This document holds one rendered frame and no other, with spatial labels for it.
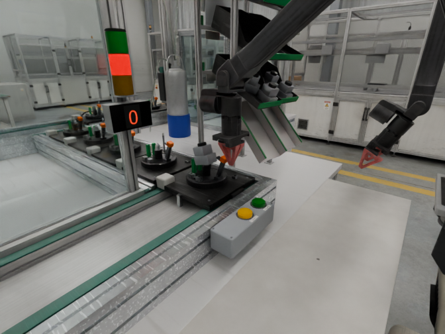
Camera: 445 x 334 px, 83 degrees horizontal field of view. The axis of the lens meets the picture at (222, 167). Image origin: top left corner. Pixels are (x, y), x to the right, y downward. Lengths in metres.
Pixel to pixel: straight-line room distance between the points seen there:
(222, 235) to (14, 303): 0.42
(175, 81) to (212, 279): 1.31
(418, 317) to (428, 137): 3.07
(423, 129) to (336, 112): 1.19
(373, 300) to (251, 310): 0.27
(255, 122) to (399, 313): 1.42
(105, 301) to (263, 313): 0.31
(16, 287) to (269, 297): 0.53
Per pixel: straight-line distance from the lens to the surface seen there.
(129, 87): 0.73
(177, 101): 1.72
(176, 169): 0.95
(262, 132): 1.06
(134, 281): 0.55
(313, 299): 0.66
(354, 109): 4.64
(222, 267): 0.69
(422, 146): 4.65
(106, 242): 0.73
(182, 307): 0.62
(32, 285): 0.69
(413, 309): 2.04
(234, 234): 0.62
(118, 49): 0.73
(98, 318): 0.54
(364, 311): 0.68
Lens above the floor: 1.34
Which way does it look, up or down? 23 degrees down
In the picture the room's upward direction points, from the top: straight up
